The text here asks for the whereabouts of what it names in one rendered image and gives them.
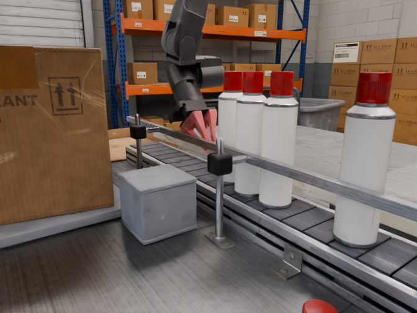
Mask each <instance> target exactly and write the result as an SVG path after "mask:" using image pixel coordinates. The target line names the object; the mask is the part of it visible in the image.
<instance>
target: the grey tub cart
mask: <svg viewBox="0 0 417 313"><path fill-rule="evenodd" d="M263 89H270V86H263ZM293 91H295V92H296V94H297V97H296V98H294V99H295V100H296V101H297V102H298V116H297V125H300V126H304V127H311V128H314V129H321V130H328V131H332V132H336V129H337V125H338V119H339V113H340V109H341V106H343V105H345V104H346V102H345V101H342V100H334V99H313V98H300V91H299V90H298V89H297V88H295V87H293Z"/></svg>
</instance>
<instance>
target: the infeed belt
mask: <svg viewBox="0 0 417 313"><path fill-rule="evenodd" d="M141 147H142V152H143V153H145V154H147V155H148V156H150V157H152V158H154V159H156V160H158V161H160V162H162V163H164V164H169V165H172V166H174V167H176V168H178V169H180V170H182V171H184V172H186V173H188V174H190V175H192V176H194V177H196V178H197V180H198V181H200V182H202V183H204V184H206V185H208V186H210V187H212V188H214V189H216V176H215V175H213V174H211V173H209V172H208V171H207V162H206V161H203V160H201V159H199V158H196V157H194V156H191V155H188V154H186V153H184V152H181V151H179V150H176V149H174V148H171V147H169V146H167V145H164V144H162V143H159V142H147V143H142V144H141ZM234 190H235V185H227V184H223V193H224V194H226V195H227V196H230V197H232V198H233V199H236V200H237V201H239V202H242V203H243V204H246V205H247V206H249V207H252V208H253V209H256V210H257V211H259V212H262V213H263V214H265V215H268V216H269V217H272V218H273V219H275V220H278V221H279V222H281V223H283V224H285V225H288V226H289V227H291V228H293V229H295V230H298V231H299V232H301V233H303V234H305V235H307V236H309V237H311V238H313V239H315V240H317V241H319V242H321V243H323V244H325V245H327V246H329V247H331V248H333V249H335V250H337V251H339V252H341V253H343V254H345V255H347V256H349V257H351V258H353V259H355V260H357V261H359V262H361V263H363V264H365V265H367V266H369V267H371V268H373V269H375V270H377V271H379V272H380V273H382V274H384V275H386V276H388V277H390V278H392V279H394V280H396V281H398V282H400V283H402V284H404V285H406V286H408V287H410V288H412V289H414V290H416V291H417V247H416V246H414V245H412V244H409V243H406V242H404V241H402V240H399V239H397V238H394V237H393V238H392V236H389V235H387V234H384V233H382V232H379V231H378V236H377V243H376V245H375V246H374V247H372V248H353V247H349V246H346V245H343V244H342V243H339V242H338V241H337V240H335V239H334V237H333V225H334V215H335V213H332V212H330V211H327V210H325V209H322V208H320V207H316V206H315V205H313V204H310V203H308V202H305V201H303V200H300V199H297V198H296V197H293V196H292V200H291V202H292V203H291V206H290V207H288V208H285V209H270V208H267V207H264V206H262V205H260V203H259V197H243V196H239V195H237V194H236V193H235V191H234Z"/></svg>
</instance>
